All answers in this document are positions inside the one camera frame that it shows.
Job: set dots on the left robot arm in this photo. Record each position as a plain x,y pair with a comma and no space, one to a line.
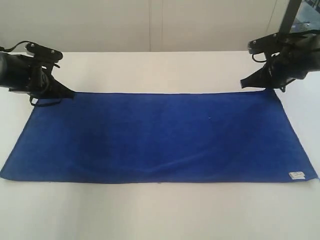
3,73

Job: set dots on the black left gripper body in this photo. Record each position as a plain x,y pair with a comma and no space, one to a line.
30,75

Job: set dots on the black window frame post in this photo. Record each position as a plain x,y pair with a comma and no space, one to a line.
289,16

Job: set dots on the blue towel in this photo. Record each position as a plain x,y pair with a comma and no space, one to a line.
120,138

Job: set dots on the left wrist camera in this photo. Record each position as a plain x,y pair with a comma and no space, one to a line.
45,55

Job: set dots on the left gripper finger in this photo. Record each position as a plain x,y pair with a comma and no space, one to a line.
57,90

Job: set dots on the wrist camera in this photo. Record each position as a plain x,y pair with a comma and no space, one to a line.
270,44
45,55

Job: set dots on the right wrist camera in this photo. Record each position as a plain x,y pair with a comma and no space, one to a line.
270,44

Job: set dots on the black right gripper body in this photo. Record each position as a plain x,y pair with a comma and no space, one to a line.
300,55

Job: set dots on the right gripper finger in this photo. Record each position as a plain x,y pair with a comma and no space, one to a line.
259,79

